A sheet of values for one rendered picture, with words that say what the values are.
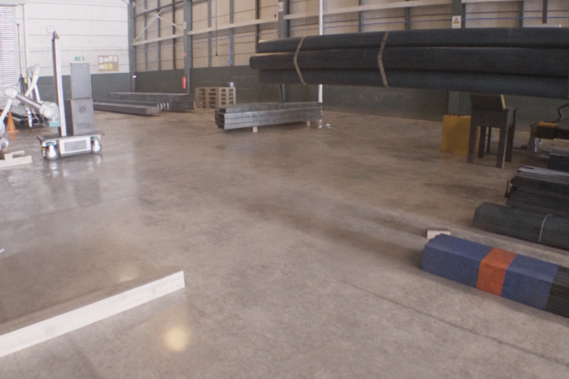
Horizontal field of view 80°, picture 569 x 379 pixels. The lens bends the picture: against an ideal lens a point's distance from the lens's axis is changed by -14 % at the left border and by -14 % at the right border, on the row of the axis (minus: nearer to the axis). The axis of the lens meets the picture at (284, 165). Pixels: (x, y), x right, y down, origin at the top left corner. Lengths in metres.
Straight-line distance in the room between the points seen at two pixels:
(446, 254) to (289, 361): 1.10
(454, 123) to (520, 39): 3.59
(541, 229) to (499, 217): 0.30
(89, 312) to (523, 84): 2.69
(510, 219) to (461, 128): 3.21
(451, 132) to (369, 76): 3.25
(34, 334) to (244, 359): 0.92
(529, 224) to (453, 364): 1.53
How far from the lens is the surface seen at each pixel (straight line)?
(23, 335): 1.95
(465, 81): 2.75
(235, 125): 7.59
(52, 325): 1.96
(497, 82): 2.69
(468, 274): 2.29
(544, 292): 2.21
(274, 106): 8.15
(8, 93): 5.98
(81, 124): 6.22
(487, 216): 3.08
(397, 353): 1.75
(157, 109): 11.89
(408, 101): 10.97
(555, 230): 3.01
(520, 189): 3.22
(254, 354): 1.70
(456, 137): 6.13
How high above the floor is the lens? 1.09
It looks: 13 degrees down
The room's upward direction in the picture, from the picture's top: straight up
